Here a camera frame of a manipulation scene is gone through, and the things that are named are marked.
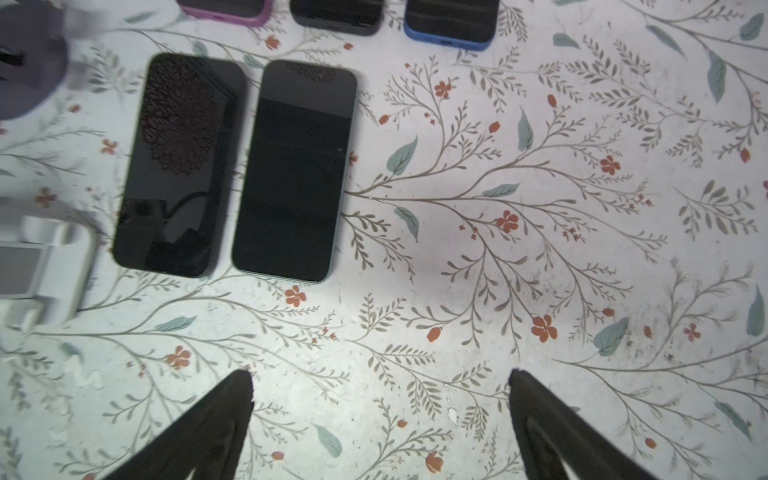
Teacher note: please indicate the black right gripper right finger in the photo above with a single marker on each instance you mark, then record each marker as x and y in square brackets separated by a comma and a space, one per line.
[555, 442]

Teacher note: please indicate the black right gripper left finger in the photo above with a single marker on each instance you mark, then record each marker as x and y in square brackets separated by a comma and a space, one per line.
[205, 442]

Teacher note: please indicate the green phone stand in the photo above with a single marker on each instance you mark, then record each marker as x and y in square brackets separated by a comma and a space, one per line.
[293, 184]

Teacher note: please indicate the dark phone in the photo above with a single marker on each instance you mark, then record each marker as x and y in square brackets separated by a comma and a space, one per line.
[176, 192]

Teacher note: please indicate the blue edged phone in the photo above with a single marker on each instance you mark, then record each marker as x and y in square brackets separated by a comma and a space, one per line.
[463, 24]

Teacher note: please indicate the black phone purple edge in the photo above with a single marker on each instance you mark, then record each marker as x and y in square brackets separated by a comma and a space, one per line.
[249, 13]

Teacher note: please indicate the silver white stand right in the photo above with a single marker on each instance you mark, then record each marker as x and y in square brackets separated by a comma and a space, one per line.
[45, 266]

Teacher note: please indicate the dark round stand centre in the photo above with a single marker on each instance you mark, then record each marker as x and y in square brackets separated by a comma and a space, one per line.
[34, 55]

